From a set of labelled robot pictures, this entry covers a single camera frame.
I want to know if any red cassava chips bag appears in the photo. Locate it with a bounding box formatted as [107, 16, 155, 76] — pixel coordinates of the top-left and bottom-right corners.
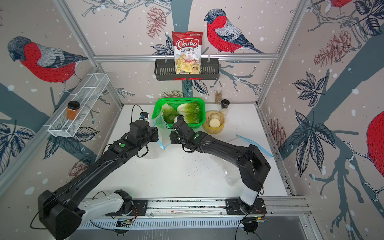
[172, 32, 203, 75]

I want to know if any white bun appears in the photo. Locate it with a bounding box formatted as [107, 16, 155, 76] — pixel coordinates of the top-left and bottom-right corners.
[209, 119, 221, 128]
[210, 112, 221, 120]

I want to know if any white bun back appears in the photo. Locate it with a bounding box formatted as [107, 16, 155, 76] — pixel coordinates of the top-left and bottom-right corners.
[210, 112, 221, 120]

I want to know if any black top pepper grinder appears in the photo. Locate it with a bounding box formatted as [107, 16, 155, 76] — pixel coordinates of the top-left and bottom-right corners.
[220, 99, 230, 116]

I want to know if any orange spice jar black lid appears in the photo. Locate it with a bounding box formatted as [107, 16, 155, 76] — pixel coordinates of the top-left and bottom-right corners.
[66, 101, 80, 121]

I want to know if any glass spice shaker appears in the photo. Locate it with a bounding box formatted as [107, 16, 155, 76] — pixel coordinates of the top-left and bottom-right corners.
[215, 90, 222, 105]

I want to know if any small chinese cabbage left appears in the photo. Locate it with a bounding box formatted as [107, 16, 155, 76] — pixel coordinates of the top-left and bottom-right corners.
[162, 104, 179, 124]

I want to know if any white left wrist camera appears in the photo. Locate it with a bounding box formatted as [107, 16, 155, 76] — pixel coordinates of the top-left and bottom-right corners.
[140, 112, 149, 121]

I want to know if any black hanging wall basket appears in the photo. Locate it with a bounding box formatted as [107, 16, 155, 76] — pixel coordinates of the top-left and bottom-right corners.
[154, 58, 220, 81]

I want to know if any clear zipper bag blue seal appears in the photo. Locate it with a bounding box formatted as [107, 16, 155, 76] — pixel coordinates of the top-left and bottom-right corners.
[147, 112, 171, 159]

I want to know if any green plastic basket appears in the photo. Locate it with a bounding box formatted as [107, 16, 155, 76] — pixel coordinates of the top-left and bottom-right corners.
[152, 98, 206, 129]

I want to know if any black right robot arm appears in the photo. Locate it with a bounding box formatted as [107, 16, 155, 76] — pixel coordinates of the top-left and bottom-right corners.
[170, 116, 271, 214]

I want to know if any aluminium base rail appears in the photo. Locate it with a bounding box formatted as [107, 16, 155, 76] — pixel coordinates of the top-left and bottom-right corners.
[79, 196, 312, 231]

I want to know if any white wire wall shelf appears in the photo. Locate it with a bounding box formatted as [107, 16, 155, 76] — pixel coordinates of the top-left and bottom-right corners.
[43, 73, 110, 138]

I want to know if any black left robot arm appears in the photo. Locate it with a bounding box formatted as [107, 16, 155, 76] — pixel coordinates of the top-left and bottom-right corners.
[37, 120, 159, 240]

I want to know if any white bun front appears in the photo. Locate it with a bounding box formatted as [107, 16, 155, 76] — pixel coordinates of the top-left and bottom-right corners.
[209, 119, 221, 128]

